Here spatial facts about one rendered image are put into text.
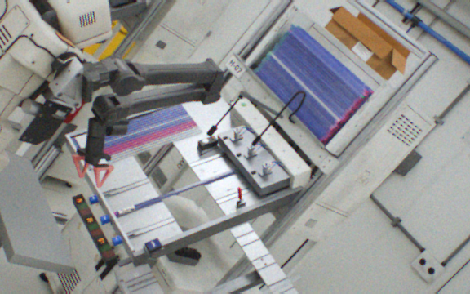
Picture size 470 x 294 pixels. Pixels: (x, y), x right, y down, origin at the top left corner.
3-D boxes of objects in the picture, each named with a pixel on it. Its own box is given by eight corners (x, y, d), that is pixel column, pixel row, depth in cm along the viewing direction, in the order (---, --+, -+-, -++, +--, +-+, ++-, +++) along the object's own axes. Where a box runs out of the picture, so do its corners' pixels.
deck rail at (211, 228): (135, 267, 226) (134, 256, 222) (132, 263, 228) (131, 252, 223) (301, 198, 255) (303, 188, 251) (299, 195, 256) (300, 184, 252)
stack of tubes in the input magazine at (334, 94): (321, 143, 244) (370, 89, 238) (251, 70, 275) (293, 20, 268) (337, 152, 253) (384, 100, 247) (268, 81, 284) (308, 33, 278)
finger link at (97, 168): (99, 181, 206) (102, 153, 203) (112, 189, 201) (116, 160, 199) (81, 183, 201) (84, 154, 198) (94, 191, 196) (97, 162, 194)
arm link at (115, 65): (95, 60, 183) (104, 73, 180) (126, 53, 188) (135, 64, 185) (92, 85, 189) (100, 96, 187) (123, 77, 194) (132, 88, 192)
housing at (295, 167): (290, 201, 255) (294, 175, 245) (228, 126, 285) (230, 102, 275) (306, 193, 258) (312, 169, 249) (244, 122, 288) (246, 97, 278)
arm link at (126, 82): (218, 52, 216) (235, 71, 211) (202, 84, 223) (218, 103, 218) (103, 54, 185) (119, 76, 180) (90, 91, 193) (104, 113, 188)
